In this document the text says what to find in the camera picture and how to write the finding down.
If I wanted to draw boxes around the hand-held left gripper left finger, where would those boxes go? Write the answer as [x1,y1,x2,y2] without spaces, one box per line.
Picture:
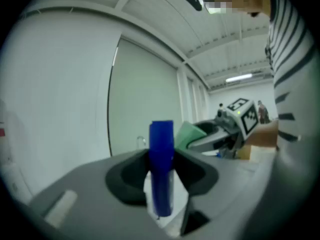
[27,148,181,240]

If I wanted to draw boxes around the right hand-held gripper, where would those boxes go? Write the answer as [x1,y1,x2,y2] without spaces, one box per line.
[187,97,260,160]

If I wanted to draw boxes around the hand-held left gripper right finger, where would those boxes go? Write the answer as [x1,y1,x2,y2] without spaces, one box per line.
[173,148,278,239]

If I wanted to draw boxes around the blue cup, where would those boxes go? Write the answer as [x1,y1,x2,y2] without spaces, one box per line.
[149,120,175,217]

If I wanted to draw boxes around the person's right forearm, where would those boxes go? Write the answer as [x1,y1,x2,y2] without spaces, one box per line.
[246,120,280,149]

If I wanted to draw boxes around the large cardboard box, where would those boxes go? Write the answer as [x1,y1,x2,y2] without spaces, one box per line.
[237,145,252,161]

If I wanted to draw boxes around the ceiling lamp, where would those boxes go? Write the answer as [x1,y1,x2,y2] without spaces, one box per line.
[225,74,253,83]
[204,3,227,15]

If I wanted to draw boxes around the chrome faucet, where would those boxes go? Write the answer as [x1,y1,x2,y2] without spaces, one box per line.
[136,135,147,150]

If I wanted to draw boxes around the person in striped shirt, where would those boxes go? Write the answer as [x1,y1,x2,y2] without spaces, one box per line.
[264,0,317,210]

